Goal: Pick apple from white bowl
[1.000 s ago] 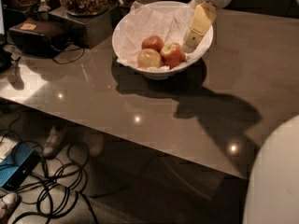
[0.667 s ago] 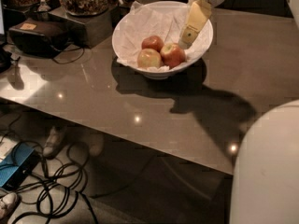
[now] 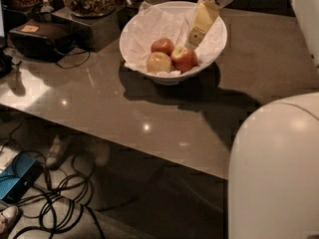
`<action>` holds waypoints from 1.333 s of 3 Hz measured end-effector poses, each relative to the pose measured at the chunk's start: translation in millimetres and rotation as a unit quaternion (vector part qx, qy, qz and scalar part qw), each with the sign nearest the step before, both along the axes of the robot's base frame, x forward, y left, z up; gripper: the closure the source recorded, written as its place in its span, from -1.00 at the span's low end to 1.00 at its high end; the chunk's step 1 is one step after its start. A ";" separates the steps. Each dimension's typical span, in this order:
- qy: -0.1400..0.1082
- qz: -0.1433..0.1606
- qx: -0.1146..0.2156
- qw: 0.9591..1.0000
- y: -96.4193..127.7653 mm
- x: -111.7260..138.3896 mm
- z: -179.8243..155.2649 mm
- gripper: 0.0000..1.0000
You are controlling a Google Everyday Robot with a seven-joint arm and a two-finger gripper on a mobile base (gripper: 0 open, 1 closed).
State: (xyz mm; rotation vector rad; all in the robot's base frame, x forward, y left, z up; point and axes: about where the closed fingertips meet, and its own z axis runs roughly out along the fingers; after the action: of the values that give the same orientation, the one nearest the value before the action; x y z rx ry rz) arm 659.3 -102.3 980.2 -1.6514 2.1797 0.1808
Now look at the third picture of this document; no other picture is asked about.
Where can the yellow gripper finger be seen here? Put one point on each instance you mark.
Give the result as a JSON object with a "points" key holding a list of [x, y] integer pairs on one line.
{"points": [[206, 13]]}

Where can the red apple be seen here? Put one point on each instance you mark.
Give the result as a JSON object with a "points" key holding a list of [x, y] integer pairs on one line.
{"points": [[183, 59], [164, 45]]}

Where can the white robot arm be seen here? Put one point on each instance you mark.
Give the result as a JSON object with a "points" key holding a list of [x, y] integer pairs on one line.
{"points": [[273, 174]]}

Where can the red apple top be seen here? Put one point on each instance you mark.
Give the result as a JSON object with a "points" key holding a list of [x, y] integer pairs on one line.
{"points": [[164, 45]]}

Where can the white ceramic bowl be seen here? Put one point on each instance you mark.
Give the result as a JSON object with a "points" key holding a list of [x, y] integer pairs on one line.
{"points": [[172, 42]]}

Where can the yellow-red apple front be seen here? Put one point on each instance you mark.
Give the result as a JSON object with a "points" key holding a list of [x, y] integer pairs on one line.
{"points": [[159, 62]]}

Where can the white paper liner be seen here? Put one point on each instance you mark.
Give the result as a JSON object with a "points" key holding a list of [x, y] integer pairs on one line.
{"points": [[159, 27]]}

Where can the dark grey stand box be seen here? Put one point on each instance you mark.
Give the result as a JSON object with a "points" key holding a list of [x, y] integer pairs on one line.
{"points": [[91, 33]]}

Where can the metal scoop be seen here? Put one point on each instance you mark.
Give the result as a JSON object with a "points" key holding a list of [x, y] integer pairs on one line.
{"points": [[46, 7]]}

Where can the black device with label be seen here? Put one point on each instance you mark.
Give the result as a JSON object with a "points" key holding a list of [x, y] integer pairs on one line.
{"points": [[43, 41]]}

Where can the white shoe under table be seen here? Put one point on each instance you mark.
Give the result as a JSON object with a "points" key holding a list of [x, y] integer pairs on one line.
{"points": [[57, 152]]}

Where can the blue box on floor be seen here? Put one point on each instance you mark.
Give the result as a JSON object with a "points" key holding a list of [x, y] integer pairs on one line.
{"points": [[16, 177]]}

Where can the white shoe bottom left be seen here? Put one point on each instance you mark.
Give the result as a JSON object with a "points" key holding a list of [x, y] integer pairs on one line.
{"points": [[8, 218]]}

